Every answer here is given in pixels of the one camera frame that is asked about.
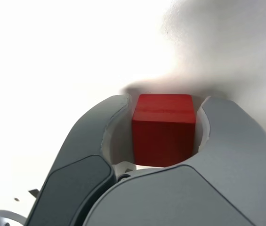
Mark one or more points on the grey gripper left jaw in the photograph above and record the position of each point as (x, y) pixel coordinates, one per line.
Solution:
(76, 169)

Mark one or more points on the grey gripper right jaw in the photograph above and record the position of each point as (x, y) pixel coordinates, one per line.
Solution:
(182, 200)

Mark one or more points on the red cube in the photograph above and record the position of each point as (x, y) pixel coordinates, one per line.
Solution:
(163, 131)

